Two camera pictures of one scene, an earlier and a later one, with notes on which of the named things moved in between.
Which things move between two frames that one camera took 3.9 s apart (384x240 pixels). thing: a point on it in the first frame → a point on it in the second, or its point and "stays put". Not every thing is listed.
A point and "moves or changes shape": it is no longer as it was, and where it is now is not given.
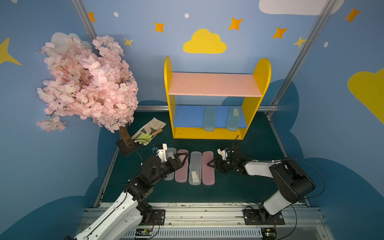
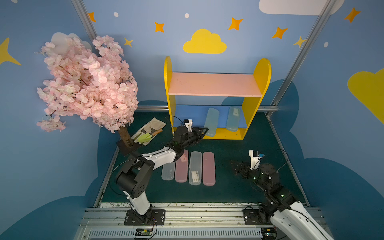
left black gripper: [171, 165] → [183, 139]
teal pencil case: [209, 118] moves or changes shape
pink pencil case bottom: [208, 172] stays put
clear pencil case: [195, 168] stays put
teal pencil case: [233, 119] stays put
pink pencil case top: [181, 175] stays put
